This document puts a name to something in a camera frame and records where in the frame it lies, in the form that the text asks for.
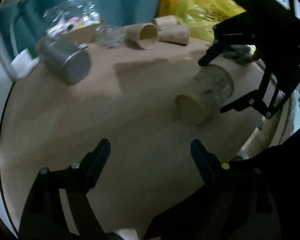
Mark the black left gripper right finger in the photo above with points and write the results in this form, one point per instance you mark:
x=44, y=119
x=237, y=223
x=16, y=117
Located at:
x=258, y=198

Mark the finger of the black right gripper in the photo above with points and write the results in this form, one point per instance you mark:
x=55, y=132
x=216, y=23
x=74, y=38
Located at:
x=218, y=47
x=255, y=100

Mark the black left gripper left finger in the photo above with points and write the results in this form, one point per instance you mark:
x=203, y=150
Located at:
x=43, y=216

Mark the brown paper cup back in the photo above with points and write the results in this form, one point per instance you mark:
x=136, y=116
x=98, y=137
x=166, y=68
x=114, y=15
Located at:
x=164, y=21

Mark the plain brown paper cup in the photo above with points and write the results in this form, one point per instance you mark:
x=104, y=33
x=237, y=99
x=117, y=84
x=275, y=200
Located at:
x=144, y=35

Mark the clear patterned glass cup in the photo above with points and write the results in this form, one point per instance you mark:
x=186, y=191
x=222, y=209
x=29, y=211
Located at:
x=110, y=36

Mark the grey knitted glove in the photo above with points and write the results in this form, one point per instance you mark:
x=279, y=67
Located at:
x=240, y=54

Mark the yellow plastic shopping bag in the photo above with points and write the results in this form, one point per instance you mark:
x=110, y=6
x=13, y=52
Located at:
x=201, y=15

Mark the teal curtain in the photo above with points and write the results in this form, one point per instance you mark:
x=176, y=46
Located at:
x=30, y=27

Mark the cardboard box of plush toys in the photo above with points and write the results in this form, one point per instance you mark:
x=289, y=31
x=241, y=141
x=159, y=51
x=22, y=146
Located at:
x=79, y=34

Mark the grey steel thermos bottle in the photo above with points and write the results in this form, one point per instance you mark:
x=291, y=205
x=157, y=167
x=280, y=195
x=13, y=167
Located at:
x=64, y=59

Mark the clear plastic bag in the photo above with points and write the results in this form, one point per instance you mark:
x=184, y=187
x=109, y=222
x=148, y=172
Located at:
x=71, y=15

